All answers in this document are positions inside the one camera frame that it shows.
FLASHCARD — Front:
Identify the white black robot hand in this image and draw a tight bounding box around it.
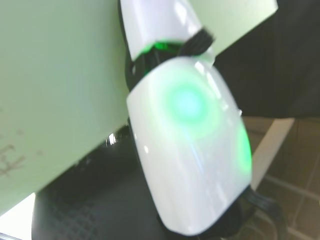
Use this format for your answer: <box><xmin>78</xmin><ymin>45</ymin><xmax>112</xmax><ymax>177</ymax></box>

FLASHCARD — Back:
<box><xmin>32</xmin><ymin>0</ymin><xmax>253</xmax><ymax>240</ymax></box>

